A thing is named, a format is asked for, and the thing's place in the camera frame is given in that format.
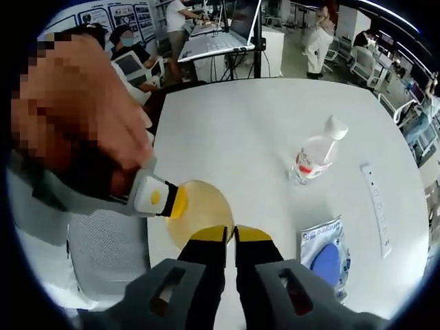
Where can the white mesh office chair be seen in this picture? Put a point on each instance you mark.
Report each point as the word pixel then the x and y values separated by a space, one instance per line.
pixel 110 254

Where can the white power strip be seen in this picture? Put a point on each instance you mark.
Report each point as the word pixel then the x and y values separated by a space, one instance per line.
pixel 376 206

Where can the blue framed wall poster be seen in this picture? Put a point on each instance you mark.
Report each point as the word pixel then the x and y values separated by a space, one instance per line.
pixel 141 17

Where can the white laptop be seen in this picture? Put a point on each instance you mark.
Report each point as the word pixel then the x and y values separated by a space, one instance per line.
pixel 213 44

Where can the clear red-label bottle item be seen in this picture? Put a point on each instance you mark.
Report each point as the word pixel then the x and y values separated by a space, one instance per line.
pixel 316 154

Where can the white wipes packet item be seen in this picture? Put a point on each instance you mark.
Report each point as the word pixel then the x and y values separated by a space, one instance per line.
pixel 326 258

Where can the person's left hand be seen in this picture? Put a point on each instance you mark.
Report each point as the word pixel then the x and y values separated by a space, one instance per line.
pixel 137 137

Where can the white paper cup item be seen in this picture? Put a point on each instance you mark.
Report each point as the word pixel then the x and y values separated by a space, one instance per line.
pixel 206 206

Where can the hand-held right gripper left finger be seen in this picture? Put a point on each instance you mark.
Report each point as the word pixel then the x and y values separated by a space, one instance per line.
pixel 206 275

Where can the black tripod stand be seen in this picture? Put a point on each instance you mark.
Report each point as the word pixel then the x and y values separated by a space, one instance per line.
pixel 258 58

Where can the group of white office chairs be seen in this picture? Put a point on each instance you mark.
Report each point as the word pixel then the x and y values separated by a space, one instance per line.
pixel 364 65

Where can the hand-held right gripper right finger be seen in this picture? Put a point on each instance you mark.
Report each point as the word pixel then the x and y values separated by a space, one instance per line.
pixel 258 275

